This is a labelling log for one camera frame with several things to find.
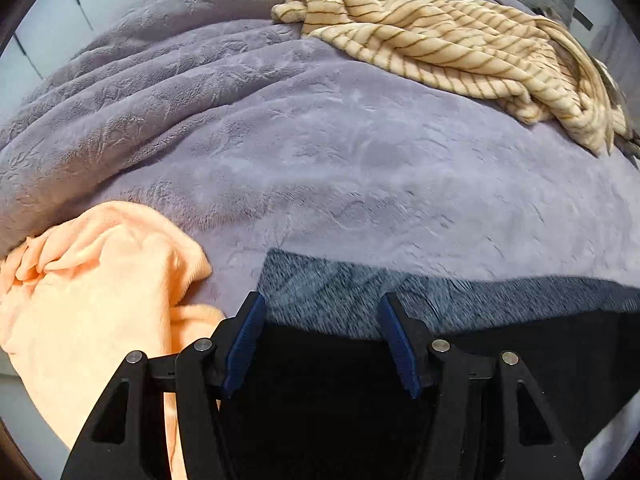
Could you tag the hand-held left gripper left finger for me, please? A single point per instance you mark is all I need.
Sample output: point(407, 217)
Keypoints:
point(245, 340)

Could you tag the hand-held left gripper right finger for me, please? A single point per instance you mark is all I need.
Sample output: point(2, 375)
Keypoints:
point(400, 350)

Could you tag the black pants with grey lining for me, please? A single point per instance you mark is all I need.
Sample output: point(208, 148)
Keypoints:
point(330, 385)

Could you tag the orange cloth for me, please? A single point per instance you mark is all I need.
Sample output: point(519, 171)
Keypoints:
point(100, 285)

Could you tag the lavender embossed blanket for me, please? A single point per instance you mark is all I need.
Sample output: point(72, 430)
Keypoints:
point(300, 135)

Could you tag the beige striped garment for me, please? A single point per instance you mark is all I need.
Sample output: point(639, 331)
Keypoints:
point(425, 45)

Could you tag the white wardrobe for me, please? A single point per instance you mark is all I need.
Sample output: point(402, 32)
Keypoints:
point(40, 30)

